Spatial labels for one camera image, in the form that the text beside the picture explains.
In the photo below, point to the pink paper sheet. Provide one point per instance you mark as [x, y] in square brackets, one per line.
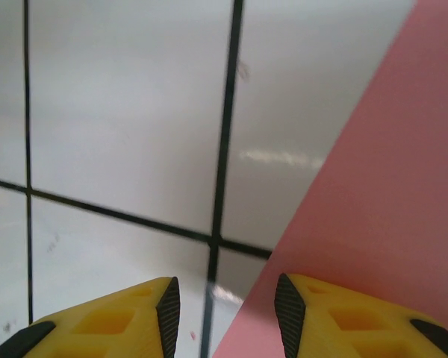
[377, 186]

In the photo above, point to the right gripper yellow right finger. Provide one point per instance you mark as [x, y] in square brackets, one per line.
[358, 324]

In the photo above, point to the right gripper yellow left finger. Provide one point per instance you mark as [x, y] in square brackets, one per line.
[108, 324]

